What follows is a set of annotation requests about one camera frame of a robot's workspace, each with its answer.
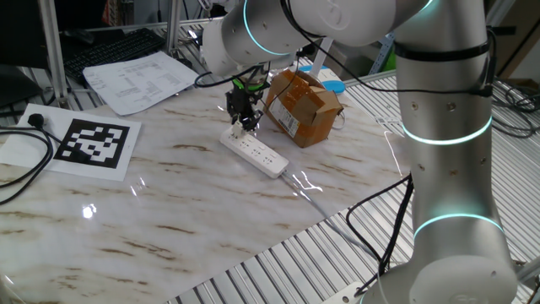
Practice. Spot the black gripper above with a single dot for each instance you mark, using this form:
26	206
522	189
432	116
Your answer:
244	99

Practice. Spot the white plug adapter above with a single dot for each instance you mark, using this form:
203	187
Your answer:
237	131

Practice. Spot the white four-socket power strip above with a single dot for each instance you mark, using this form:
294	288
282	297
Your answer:
261	156

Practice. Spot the taped brown cardboard box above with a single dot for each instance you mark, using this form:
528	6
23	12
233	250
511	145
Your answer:
312	114

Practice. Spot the white and blue desk lamp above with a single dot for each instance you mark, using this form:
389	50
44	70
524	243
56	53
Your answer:
333	86

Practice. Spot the stack of printed papers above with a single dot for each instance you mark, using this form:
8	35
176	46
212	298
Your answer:
139	82

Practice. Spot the glossy marble pattern mat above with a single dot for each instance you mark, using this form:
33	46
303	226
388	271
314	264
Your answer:
169	219

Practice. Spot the white label sticker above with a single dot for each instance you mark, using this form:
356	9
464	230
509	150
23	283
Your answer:
386	120

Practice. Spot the black computer keyboard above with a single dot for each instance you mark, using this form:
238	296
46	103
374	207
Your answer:
114	48

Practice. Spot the paper sheet with fiducial marker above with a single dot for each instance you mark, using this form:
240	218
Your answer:
93	141

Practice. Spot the grey metal shelf rack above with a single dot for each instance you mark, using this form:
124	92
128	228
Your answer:
385	50

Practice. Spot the green cloth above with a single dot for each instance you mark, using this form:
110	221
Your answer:
390	61

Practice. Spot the aluminium frame post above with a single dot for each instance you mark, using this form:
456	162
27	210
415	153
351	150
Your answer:
494	10
52	50
173	29

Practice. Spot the aluminium frame crossbar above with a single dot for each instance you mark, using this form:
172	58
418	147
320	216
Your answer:
139	25

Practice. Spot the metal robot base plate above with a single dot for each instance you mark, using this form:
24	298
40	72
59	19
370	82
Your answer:
343	296

